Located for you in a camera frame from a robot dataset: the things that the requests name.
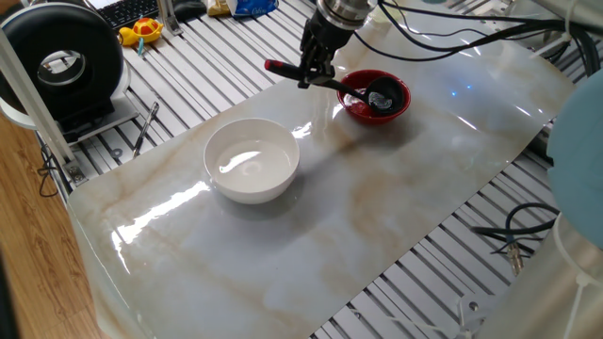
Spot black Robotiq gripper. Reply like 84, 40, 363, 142
296, 9, 359, 90

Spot black ladle red accents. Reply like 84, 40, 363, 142
263, 58, 406, 117

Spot red bowl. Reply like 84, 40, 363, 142
336, 69, 412, 126

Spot white ceramic bowl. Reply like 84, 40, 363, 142
203, 117, 302, 205

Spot blue snack bag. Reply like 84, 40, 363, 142
225, 0, 280, 19

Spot yellow snack packet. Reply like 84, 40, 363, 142
206, 0, 233, 18

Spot black computer mouse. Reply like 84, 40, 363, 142
172, 0, 208, 23

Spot black metal pen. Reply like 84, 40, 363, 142
131, 101, 160, 159

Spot yellow turtle toy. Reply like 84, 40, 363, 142
117, 17, 165, 48

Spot marble pattern table mat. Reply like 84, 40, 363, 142
67, 13, 576, 339

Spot black keyboard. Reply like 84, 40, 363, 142
96, 0, 161, 32

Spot aluminium frame post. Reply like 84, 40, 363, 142
156, 0, 184, 37
0, 27, 90, 186

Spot black ring shaped device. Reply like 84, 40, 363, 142
0, 1, 140, 145

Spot black base cable loop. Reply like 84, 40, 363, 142
470, 202, 562, 277

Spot steel corner bracket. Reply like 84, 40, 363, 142
63, 159, 90, 186

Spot black wrist cable bundle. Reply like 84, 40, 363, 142
352, 0, 602, 79

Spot thin black floor cable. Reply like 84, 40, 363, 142
36, 143, 60, 199

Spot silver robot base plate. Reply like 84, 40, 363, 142
459, 294, 496, 339

